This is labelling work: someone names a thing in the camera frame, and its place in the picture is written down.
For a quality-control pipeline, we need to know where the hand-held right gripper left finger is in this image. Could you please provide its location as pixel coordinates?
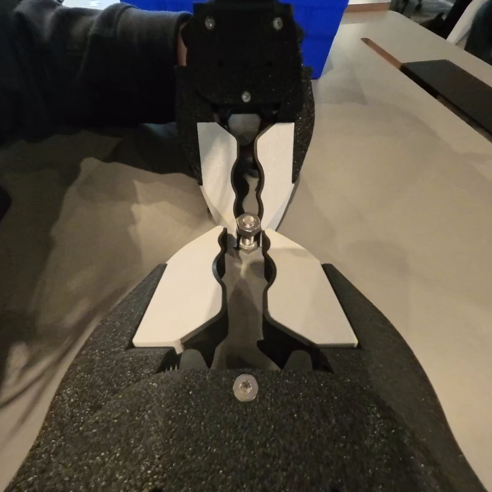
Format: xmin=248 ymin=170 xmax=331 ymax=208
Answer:
xmin=132 ymin=227 xmax=231 ymax=366

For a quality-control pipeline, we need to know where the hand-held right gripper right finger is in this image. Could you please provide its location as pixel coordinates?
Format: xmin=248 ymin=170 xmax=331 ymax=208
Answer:
xmin=258 ymin=229 xmax=359 ymax=367

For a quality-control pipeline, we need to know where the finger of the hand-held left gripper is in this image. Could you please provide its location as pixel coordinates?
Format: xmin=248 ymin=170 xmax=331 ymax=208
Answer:
xmin=197 ymin=122 xmax=247 ymax=224
xmin=246 ymin=122 xmax=296 ymax=231

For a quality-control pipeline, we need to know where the steel bolt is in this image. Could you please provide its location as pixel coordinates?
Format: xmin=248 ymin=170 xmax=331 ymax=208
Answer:
xmin=238 ymin=216 xmax=259 ymax=255

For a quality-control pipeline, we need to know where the person's left forearm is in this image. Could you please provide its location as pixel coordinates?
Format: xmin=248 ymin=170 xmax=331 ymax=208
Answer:
xmin=0 ymin=0 xmax=193 ymax=143

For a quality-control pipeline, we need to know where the person's left hand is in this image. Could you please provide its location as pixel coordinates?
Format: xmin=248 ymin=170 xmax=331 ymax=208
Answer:
xmin=176 ymin=19 xmax=190 ymax=65

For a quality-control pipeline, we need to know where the blue plastic bin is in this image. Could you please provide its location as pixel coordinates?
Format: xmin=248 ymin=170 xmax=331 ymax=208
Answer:
xmin=119 ymin=0 xmax=348 ymax=80

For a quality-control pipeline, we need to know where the brown wooden strip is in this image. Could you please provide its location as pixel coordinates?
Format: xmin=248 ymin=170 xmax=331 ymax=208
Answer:
xmin=361 ymin=37 xmax=405 ymax=70

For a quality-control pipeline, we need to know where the black mat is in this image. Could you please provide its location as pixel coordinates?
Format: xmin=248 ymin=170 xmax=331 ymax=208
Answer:
xmin=400 ymin=59 xmax=492 ymax=136

